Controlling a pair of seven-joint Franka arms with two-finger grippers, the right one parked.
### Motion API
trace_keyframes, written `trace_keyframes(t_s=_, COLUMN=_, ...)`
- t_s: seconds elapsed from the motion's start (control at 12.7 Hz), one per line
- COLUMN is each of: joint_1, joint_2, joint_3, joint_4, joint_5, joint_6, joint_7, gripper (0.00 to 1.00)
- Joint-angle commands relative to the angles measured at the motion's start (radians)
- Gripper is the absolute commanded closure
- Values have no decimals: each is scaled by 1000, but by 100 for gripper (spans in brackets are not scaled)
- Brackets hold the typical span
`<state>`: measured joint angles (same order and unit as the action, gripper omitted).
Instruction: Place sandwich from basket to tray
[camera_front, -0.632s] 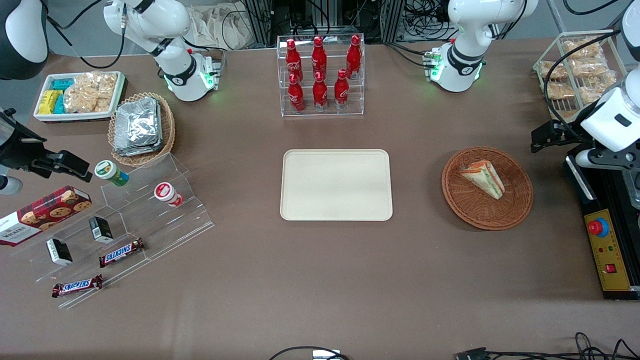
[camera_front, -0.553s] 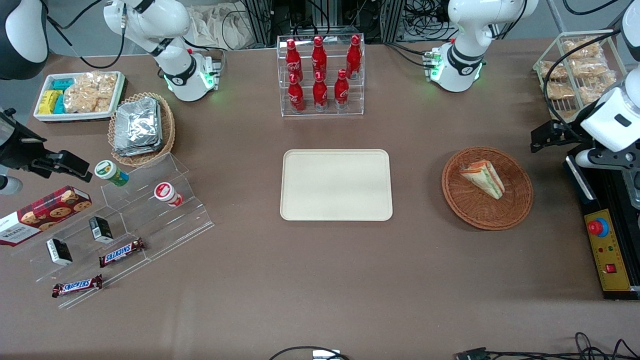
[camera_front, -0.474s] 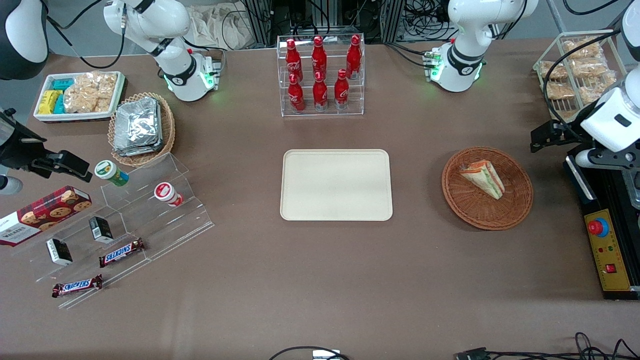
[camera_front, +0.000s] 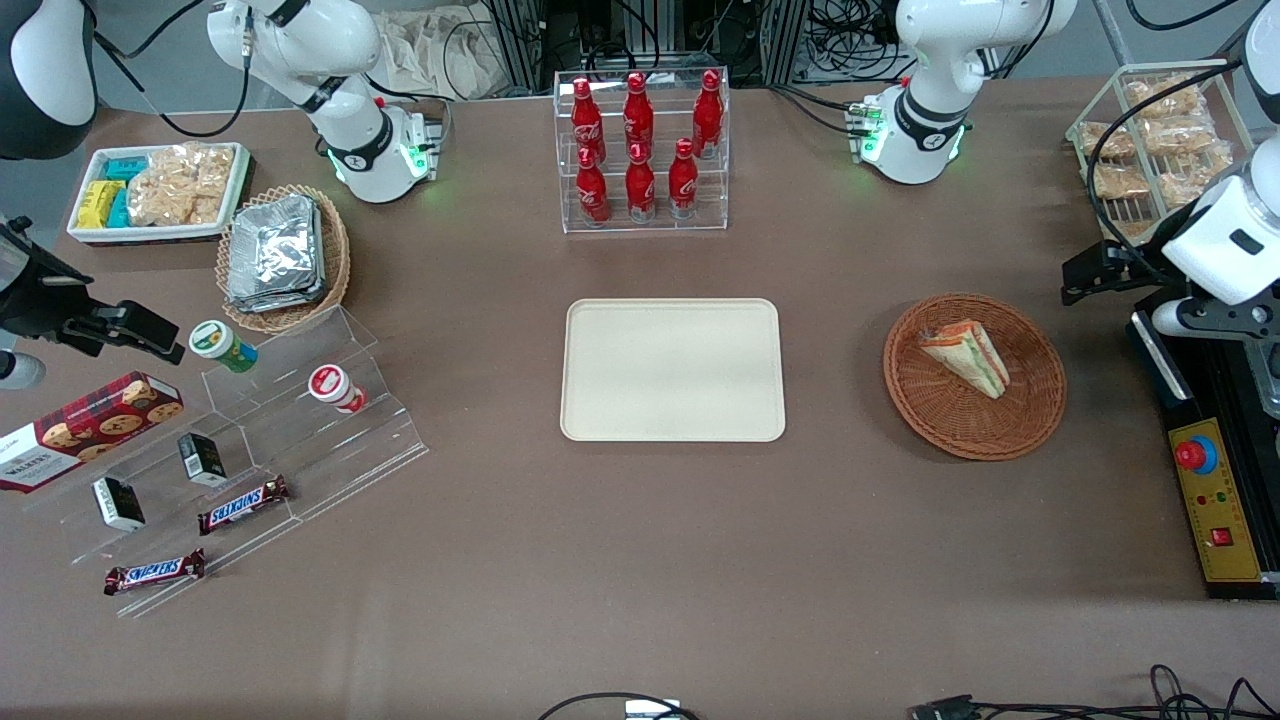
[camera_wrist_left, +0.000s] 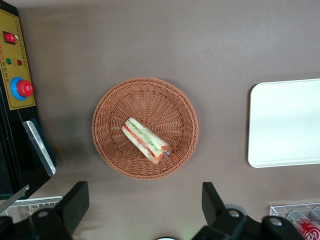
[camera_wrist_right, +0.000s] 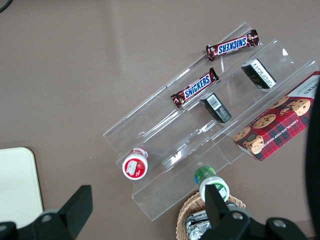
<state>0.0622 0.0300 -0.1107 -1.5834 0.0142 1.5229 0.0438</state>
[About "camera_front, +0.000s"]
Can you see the green lidded cup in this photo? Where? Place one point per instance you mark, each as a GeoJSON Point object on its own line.
{"type": "Point", "coordinates": [220, 343]}

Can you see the white rectangular snack bin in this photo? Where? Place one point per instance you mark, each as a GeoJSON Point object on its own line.
{"type": "Point", "coordinates": [160, 233]}

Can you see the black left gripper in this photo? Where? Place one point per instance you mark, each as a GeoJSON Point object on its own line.
{"type": "Point", "coordinates": [1128, 266]}

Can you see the bagged fried snack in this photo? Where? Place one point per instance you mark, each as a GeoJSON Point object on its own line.
{"type": "Point", "coordinates": [1120, 181]}
{"type": "Point", "coordinates": [1135, 229]}
{"type": "Point", "coordinates": [1180, 135]}
{"type": "Point", "coordinates": [1165, 97]}
{"type": "Point", "coordinates": [1110, 140]}
{"type": "Point", "coordinates": [1185, 182]}

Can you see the snickers chocolate bar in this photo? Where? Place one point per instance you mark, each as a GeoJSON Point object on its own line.
{"type": "Point", "coordinates": [155, 572]}
{"type": "Point", "coordinates": [243, 505]}

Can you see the beige plastic tray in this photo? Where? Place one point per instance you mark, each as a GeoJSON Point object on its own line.
{"type": "Point", "coordinates": [672, 370]}

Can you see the yellow control panel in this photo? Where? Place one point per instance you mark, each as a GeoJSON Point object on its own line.
{"type": "Point", "coordinates": [1225, 500]}

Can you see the triangular sandwich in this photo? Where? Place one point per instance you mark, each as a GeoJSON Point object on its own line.
{"type": "Point", "coordinates": [968, 358]}

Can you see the red lidded cup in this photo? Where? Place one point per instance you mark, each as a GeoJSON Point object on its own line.
{"type": "Point", "coordinates": [332, 386]}

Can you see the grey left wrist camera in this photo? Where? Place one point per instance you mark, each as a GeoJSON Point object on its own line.
{"type": "Point", "coordinates": [1215, 318]}

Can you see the teal snack packet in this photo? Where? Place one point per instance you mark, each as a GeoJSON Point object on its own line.
{"type": "Point", "coordinates": [119, 210]}
{"type": "Point", "coordinates": [125, 168]}

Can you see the round brown wicker basket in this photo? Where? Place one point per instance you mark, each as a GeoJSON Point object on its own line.
{"type": "Point", "coordinates": [950, 420]}

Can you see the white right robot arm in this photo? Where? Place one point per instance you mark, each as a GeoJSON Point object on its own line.
{"type": "Point", "coordinates": [330, 60]}

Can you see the yellow snack packet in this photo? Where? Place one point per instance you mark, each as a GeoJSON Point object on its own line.
{"type": "Point", "coordinates": [95, 205]}

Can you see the red tartan cookie box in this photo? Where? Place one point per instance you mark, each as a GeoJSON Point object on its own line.
{"type": "Point", "coordinates": [85, 430]}

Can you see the small black box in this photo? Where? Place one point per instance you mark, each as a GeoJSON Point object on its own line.
{"type": "Point", "coordinates": [118, 503]}
{"type": "Point", "coordinates": [203, 460]}

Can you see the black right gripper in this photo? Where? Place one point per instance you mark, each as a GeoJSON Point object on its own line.
{"type": "Point", "coordinates": [40, 300]}

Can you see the clear bag of crackers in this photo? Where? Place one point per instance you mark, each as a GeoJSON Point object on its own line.
{"type": "Point", "coordinates": [180, 185]}

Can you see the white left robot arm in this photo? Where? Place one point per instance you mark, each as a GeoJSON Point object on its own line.
{"type": "Point", "coordinates": [930, 60]}

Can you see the clear acrylic stepped stand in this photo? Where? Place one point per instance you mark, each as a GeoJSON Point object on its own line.
{"type": "Point", "coordinates": [330, 450]}

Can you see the clear acrylic bottle rack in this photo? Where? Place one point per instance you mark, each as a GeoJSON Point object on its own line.
{"type": "Point", "coordinates": [650, 228]}

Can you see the beige cloth bag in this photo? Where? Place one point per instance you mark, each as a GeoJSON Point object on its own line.
{"type": "Point", "coordinates": [430, 50]}

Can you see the red emergency stop button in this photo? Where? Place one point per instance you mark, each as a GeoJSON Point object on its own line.
{"type": "Point", "coordinates": [1195, 455]}

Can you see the oval wicker basket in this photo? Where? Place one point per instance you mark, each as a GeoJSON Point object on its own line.
{"type": "Point", "coordinates": [338, 250]}

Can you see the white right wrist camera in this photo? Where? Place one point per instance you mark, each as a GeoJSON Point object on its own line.
{"type": "Point", "coordinates": [20, 370]}

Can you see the silver foil pack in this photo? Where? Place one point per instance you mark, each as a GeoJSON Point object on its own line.
{"type": "Point", "coordinates": [275, 300]}
{"type": "Point", "coordinates": [275, 240]}

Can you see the black control box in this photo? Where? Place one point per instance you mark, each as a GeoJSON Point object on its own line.
{"type": "Point", "coordinates": [1215, 390]}

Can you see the small white device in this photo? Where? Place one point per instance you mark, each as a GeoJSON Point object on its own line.
{"type": "Point", "coordinates": [650, 710]}

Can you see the red cola bottle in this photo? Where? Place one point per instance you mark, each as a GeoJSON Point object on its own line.
{"type": "Point", "coordinates": [640, 185]}
{"type": "Point", "coordinates": [683, 180]}
{"type": "Point", "coordinates": [638, 115]}
{"type": "Point", "coordinates": [708, 115]}
{"type": "Point", "coordinates": [585, 120]}
{"type": "Point", "coordinates": [592, 190]}

